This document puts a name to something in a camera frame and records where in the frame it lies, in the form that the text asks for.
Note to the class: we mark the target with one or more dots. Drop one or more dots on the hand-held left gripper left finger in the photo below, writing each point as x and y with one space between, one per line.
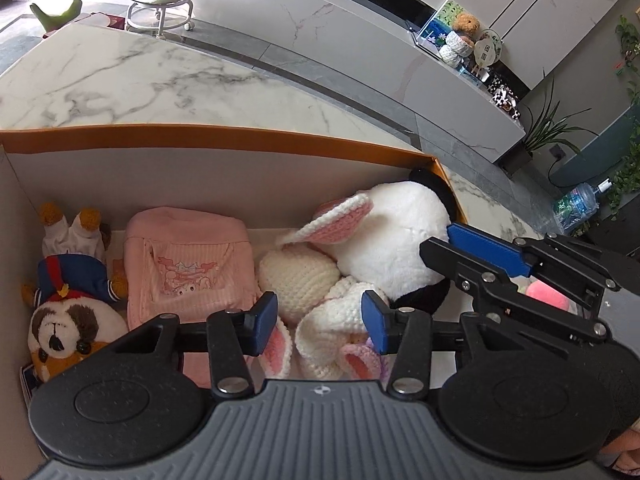
262 322

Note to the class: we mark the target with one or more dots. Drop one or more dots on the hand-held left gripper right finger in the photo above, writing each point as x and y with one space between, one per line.
377 325

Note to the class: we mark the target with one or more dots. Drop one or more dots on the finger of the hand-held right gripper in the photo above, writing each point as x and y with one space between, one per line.
487 250
450 260

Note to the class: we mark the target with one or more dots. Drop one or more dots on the white crochet bunny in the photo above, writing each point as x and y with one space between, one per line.
300 280

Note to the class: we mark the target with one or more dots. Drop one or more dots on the white and black panda plush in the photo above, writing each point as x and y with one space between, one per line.
390 230

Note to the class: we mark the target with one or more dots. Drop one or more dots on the pink plush ball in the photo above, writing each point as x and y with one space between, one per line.
545 294

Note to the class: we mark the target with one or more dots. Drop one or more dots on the pink fabric backpack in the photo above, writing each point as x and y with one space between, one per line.
185 270

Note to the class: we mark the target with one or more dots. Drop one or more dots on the orange cardboard box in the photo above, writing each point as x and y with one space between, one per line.
150 175

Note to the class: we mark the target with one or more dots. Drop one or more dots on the brown dog plush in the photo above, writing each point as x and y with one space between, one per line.
75 325

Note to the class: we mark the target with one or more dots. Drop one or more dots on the blue and white card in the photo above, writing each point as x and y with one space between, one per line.
29 382

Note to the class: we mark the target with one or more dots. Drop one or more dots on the tall plant in dark pot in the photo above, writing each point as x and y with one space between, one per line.
517 160

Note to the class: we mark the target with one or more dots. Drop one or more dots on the blue water jug with pump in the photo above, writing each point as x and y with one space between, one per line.
580 205

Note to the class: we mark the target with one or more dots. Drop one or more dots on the trailing pothos plant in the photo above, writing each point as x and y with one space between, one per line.
627 175

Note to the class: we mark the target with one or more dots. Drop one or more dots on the black and white toy set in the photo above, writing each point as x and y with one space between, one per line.
502 95

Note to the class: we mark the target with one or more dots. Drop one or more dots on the teddy bear in white pot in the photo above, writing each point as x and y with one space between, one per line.
456 50

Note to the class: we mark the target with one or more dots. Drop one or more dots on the round paper fan on stand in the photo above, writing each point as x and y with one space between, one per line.
487 47

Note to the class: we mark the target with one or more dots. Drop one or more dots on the brown teddy bear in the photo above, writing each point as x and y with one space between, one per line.
466 25

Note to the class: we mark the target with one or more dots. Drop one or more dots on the blue green canvas painting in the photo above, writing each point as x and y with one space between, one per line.
440 25

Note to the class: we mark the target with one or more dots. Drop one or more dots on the hanging ivy plant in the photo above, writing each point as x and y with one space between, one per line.
627 45

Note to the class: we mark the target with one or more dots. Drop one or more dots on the white marble television console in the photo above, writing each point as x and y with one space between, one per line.
350 25

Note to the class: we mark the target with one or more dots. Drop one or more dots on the small red box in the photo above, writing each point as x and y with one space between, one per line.
115 22

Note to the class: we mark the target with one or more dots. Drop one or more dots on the green plastic toy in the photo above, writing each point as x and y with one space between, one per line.
50 17

